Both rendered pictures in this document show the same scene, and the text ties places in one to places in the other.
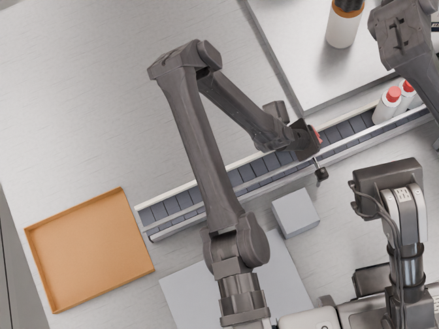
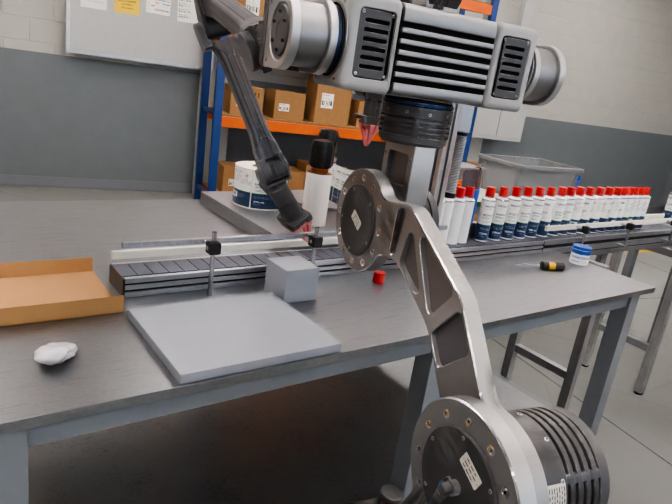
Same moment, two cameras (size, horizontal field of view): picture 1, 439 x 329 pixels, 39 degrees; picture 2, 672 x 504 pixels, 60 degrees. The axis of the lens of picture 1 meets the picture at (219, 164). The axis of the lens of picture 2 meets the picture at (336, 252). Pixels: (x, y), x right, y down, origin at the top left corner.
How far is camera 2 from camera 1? 161 cm
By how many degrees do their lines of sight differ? 59
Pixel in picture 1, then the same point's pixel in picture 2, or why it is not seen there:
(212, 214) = (247, 21)
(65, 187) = not seen: hidden behind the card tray
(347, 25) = (320, 187)
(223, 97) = (240, 69)
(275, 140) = (276, 160)
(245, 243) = not seen: hidden behind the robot
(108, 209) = (70, 278)
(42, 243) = not seen: outside the picture
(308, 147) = (301, 215)
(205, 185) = (240, 13)
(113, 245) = (70, 295)
